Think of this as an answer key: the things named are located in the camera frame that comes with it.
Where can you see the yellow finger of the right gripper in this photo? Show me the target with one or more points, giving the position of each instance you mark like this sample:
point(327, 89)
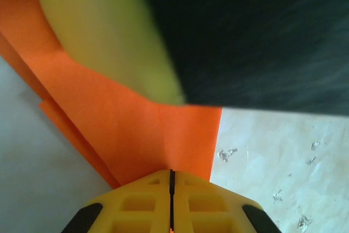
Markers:
point(109, 25)

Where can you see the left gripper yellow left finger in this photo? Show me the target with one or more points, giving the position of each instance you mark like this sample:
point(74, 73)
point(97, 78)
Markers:
point(141, 208)

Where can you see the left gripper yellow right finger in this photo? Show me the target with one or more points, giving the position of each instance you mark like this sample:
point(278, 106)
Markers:
point(207, 208)

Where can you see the orange square paper sheet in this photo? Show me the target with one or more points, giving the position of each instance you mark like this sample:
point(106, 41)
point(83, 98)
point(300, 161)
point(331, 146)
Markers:
point(122, 129)

